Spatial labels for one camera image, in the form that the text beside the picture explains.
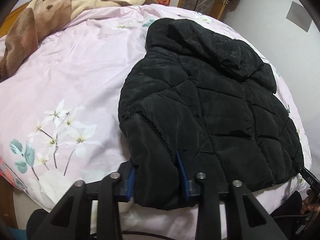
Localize black puffer jacket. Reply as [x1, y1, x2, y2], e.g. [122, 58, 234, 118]
[118, 18, 304, 210]

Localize person's right hand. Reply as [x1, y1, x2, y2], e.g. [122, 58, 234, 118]
[300, 189, 320, 215]

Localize pink floral bed duvet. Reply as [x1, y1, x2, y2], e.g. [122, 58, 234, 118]
[0, 3, 312, 233]

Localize wooden headboard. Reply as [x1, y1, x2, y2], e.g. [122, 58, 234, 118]
[0, 0, 57, 38]

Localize brown dog print blanket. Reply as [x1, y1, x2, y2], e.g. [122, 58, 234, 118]
[1, 0, 158, 81]

